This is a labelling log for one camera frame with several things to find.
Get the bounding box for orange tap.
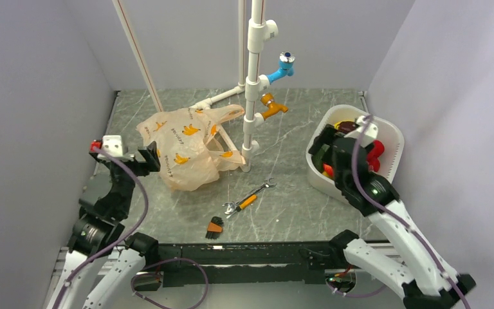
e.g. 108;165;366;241
261;93;288;120

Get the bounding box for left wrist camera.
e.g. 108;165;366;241
89;135;127;160

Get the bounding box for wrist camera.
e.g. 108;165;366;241
345;115;378;147
89;135;127;160

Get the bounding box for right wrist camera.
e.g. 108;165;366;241
345;115;378;147

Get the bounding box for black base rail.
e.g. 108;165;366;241
133;241;351;292

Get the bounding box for silver combination wrench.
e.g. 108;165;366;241
223;177;277;218

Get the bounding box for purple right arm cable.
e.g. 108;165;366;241
351;114;471;309

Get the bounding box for orange plastic bag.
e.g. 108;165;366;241
136;104;245;191

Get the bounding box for orange handled screwdriver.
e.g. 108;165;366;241
225;194;257;219

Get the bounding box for bright red fake apple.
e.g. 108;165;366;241
322;164;334;178

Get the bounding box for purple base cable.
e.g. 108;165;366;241
130;256;210;309

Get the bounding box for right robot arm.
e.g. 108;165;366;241
307;125;477;308

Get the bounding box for red fake tomato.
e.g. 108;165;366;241
365;140;385;173

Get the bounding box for dark red fake apple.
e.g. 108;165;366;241
336;121;358;135

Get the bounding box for white PVC pipe stand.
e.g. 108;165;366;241
112;1;259;172

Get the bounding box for black orange hex key set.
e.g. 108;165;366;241
205;216;224;239

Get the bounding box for blue tap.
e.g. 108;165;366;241
267;51;295;84

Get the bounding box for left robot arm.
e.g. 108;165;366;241
47;135;160;308

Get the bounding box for white plastic basket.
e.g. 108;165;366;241
306;104;405;203

